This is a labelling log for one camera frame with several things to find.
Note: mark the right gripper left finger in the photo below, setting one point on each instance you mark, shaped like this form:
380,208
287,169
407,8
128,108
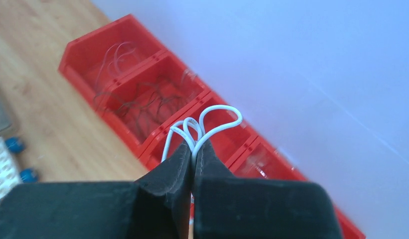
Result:
155,206

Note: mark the white toy car blue wheels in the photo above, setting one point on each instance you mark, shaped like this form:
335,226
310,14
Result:
10,173

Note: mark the red bin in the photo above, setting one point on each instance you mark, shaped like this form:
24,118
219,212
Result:
349,230
100,59
228,144
261,160
156,93

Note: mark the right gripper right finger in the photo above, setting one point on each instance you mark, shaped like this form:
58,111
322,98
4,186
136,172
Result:
231,207

